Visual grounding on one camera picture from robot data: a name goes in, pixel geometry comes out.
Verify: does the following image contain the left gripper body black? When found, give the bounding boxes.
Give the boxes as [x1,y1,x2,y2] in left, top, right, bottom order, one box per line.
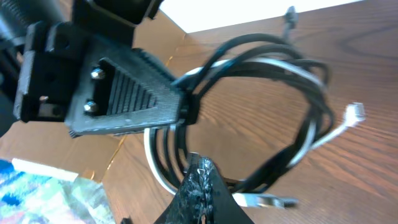
[12,0,160,122]

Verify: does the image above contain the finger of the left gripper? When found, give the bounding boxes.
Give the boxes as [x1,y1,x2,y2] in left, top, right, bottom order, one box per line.
[65,48,197,136]

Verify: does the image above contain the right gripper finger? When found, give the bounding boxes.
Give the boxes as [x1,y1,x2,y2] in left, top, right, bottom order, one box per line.
[155,153,252,224]

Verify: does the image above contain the black USB cable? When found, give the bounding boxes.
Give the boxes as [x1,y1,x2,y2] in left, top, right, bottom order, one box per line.
[155,6,335,195]

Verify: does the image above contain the white USB cable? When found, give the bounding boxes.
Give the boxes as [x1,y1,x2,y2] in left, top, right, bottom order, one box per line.
[143,57,366,209]

